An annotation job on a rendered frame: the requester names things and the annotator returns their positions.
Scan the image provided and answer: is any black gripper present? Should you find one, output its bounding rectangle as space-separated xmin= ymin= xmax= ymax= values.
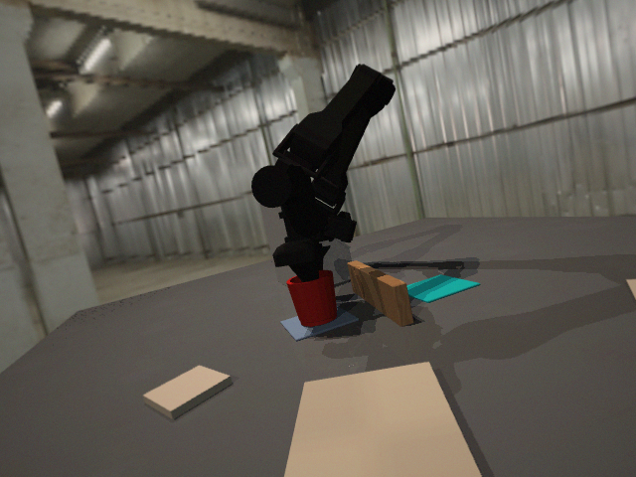
xmin=273 ymin=198 xmax=334 ymax=282

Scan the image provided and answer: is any tan flat square tile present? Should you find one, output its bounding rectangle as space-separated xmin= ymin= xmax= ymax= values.
xmin=627 ymin=279 xmax=636 ymax=305

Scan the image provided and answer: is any red cup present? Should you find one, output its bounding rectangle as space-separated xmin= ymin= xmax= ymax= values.
xmin=286 ymin=270 xmax=337 ymax=327

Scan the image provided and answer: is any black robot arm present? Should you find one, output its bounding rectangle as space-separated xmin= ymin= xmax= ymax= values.
xmin=251 ymin=64 xmax=396 ymax=242

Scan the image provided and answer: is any dark brown flat bar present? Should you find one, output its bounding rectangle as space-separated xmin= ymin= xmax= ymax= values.
xmin=347 ymin=260 xmax=414 ymax=327

